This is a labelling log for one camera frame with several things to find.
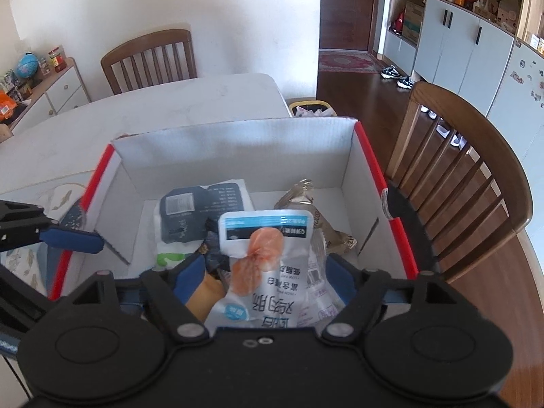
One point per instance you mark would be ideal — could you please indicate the white drawer cabinet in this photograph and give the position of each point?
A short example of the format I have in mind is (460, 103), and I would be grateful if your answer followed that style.
(63, 91)

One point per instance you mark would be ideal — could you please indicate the clear packet with barcode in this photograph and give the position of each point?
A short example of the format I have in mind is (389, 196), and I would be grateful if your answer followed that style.
(325, 299)

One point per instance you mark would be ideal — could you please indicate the yellow rim trash bin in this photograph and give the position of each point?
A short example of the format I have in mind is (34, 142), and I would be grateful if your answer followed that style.
(312, 103)

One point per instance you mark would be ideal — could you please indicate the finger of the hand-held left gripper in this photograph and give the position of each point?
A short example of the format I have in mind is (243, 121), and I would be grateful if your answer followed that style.
(25, 306)
(72, 238)

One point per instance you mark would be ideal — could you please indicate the wooden slat-back chair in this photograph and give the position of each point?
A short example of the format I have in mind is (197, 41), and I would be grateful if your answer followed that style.
(501, 165)
(144, 42)

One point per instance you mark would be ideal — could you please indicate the orange snack bag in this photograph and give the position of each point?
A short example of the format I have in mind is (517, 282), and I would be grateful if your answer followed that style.
(7, 106)

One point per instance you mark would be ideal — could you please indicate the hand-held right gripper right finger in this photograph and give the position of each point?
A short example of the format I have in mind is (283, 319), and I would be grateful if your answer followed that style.
(340, 278)

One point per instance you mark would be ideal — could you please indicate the white and wood wall cabinet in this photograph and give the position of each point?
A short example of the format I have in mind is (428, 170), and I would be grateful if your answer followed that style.
(463, 42)

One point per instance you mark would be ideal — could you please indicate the white chicken snack packet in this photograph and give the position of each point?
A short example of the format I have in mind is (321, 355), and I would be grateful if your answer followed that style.
(263, 276)

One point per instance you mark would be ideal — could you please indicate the red patterned rug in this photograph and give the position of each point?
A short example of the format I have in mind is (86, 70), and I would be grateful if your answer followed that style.
(348, 61)

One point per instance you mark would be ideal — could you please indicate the white tissue pack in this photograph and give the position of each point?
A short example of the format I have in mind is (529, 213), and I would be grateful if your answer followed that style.
(187, 212)

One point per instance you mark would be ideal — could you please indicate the dark brown door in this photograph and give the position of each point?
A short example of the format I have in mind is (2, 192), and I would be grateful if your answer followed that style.
(344, 8)

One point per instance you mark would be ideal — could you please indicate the blue globe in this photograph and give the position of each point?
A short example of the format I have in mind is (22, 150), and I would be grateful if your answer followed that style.
(26, 65)

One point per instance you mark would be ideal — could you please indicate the white slipper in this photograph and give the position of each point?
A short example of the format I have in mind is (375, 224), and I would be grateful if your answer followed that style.
(454, 138)
(429, 111)

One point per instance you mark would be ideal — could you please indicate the white cardboard box red edges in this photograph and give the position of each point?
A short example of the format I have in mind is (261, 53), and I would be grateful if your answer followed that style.
(238, 153)

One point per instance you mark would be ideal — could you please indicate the gold snack packet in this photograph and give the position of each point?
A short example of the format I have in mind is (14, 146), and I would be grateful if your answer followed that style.
(329, 225)

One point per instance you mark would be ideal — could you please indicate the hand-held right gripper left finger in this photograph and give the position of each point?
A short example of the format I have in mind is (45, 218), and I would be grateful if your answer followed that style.
(189, 276)

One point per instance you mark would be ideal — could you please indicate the dark packet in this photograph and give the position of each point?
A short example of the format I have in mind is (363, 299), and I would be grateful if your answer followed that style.
(214, 255)

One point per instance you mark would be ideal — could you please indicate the black white sneaker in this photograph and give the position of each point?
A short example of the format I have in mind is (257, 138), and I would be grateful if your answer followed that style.
(389, 72)
(406, 82)

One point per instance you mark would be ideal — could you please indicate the brown cardboard carton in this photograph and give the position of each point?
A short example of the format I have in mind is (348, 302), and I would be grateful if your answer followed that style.
(413, 21)

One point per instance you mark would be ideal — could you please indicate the red toy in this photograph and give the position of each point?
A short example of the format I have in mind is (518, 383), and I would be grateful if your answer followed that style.
(397, 22)

